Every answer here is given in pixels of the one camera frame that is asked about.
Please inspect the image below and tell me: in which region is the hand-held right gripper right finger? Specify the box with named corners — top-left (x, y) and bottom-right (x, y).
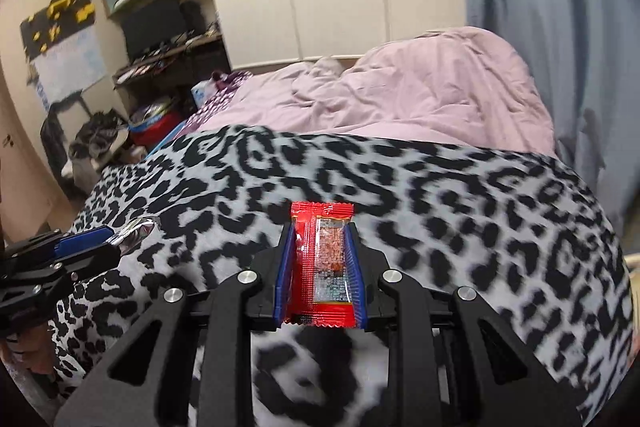
top-left (347, 224), bottom-right (583, 427)

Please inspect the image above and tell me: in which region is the leopard print blanket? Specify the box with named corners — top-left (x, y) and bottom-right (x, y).
top-left (50, 124), bottom-right (628, 427)

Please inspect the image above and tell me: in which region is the person's left hand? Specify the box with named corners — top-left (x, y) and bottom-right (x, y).
top-left (0, 329), bottom-right (56, 375)

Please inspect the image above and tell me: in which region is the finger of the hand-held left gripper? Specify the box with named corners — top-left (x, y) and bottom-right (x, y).
top-left (5, 227), bottom-right (116, 264)
top-left (0, 243), bottom-right (122, 304)

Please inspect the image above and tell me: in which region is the black speaker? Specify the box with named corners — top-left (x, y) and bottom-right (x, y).
top-left (180, 1), bottom-right (208, 35)

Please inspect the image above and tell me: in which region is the black yellow pegboard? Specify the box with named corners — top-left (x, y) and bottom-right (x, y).
top-left (20, 0), bottom-right (96, 60)

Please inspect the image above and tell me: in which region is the cluttered wooden desk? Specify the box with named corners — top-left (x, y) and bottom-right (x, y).
top-left (112, 32), bottom-right (231, 108)

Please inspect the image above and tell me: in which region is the black jacket on chair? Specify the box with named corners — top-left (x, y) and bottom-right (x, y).
top-left (40, 97), bottom-right (91, 188)

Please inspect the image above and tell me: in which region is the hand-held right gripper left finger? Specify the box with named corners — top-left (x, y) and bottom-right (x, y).
top-left (54, 222), bottom-right (296, 427)

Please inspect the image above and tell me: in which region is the light blue tissue box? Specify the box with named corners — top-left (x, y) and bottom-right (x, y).
top-left (190, 79), bottom-right (216, 105)

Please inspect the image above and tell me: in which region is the white wall calendar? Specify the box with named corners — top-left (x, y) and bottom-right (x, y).
top-left (29, 27), bottom-right (108, 112)

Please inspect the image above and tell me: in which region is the silver foil snack packet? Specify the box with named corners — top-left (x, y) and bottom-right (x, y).
top-left (112, 216), bottom-right (162, 255)

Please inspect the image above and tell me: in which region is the red round basin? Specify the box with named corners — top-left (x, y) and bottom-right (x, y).
top-left (127, 102), bottom-right (188, 148)

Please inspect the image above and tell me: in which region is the grey blue curtain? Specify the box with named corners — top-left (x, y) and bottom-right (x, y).
top-left (457, 0), bottom-right (640, 248)

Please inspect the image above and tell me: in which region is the red snack packet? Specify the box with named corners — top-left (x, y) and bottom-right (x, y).
top-left (282, 201), bottom-right (368, 330)

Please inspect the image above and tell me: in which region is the purple patterned pillow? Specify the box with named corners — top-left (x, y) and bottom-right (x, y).
top-left (172, 72), bottom-right (253, 138)

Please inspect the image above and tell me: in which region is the pile of dark clothes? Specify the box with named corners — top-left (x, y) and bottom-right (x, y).
top-left (67, 109), bottom-right (131, 162)

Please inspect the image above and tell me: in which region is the black computer monitor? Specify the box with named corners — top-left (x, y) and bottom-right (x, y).
top-left (121, 0), bottom-right (188, 60)

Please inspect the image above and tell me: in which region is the pink duvet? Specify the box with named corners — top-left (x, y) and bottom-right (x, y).
top-left (172, 27), bottom-right (556, 158)

